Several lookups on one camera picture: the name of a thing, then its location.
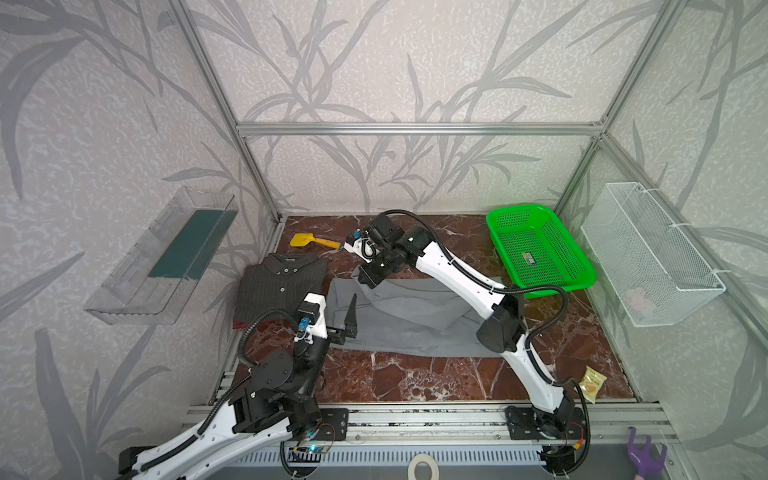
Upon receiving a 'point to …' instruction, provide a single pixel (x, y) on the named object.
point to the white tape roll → (423, 458)
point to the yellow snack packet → (591, 383)
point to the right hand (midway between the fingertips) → (360, 270)
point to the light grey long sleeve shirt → (410, 315)
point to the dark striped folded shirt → (280, 282)
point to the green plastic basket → (538, 250)
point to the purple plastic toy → (649, 466)
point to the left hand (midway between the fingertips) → (340, 284)
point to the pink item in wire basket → (638, 300)
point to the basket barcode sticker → (529, 258)
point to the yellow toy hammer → (304, 239)
